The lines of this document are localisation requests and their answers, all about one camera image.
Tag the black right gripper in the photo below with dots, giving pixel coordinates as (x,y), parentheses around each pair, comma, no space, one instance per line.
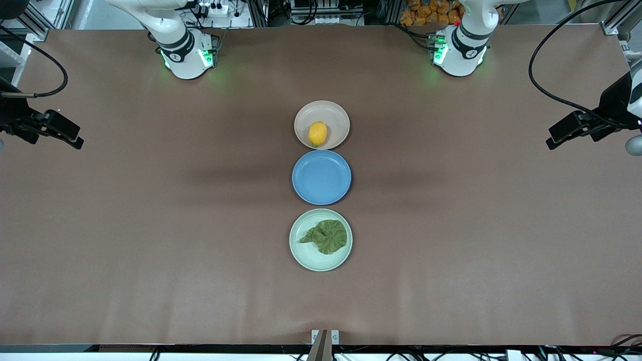
(11,114)

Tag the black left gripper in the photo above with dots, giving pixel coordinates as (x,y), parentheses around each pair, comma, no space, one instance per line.
(616,104)

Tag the yellow lemon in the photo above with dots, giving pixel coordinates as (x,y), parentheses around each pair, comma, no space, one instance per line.
(317,134)

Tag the green lettuce leaf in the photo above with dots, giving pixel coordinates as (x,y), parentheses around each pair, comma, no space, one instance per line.
(328,236)

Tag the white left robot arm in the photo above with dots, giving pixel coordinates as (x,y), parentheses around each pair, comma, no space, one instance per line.
(464,60)

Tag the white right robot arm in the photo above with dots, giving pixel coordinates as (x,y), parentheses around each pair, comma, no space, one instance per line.
(183,60)

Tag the bag of orange fruit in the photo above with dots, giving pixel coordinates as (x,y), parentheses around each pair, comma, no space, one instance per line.
(426,12)

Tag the white power strip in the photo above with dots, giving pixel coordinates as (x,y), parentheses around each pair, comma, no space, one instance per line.
(213,8)
(328,20)

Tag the beige plate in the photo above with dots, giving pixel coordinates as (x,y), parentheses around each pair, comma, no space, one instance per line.
(333,115)

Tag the blue plate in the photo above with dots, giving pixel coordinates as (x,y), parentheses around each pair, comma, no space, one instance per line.
(321,177)

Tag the pale green plate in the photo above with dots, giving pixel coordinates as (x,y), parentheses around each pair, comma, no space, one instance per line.
(313,260)

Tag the aluminium frame profile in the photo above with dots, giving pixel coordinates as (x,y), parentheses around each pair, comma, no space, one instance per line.
(614,22)
(37,22)

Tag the grey metal bracket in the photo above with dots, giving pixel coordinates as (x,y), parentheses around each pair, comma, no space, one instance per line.
(325,343)

